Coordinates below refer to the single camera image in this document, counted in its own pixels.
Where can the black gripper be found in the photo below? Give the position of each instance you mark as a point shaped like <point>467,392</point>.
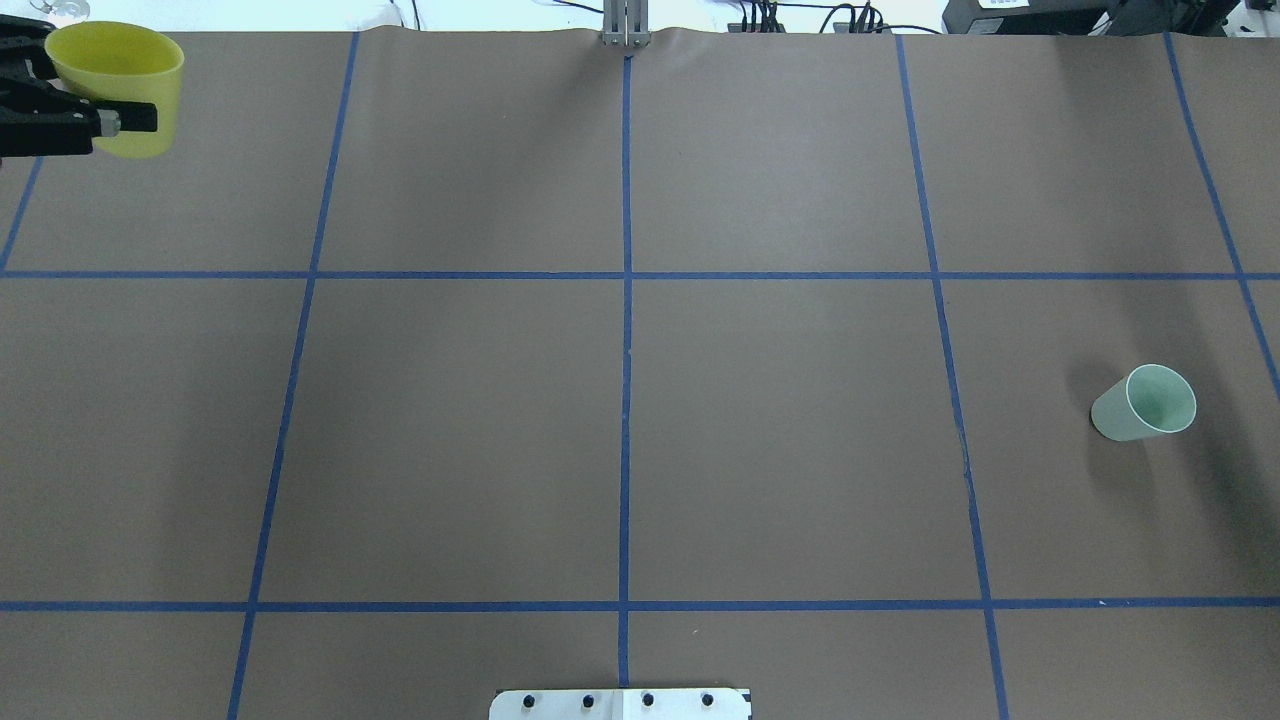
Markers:
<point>40,118</point>

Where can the yellow plastic cup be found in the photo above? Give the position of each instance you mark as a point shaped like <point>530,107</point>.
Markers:
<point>104,60</point>

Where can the light green plastic cup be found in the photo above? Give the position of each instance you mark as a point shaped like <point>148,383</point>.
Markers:
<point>1150,401</point>

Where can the black device on desk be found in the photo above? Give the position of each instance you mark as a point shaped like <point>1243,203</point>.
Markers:
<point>1083,18</point>

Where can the grey metal camera post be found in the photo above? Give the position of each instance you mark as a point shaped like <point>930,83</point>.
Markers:
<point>625,23</point>

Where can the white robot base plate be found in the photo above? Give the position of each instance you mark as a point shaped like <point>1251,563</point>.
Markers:
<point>623,703</point>

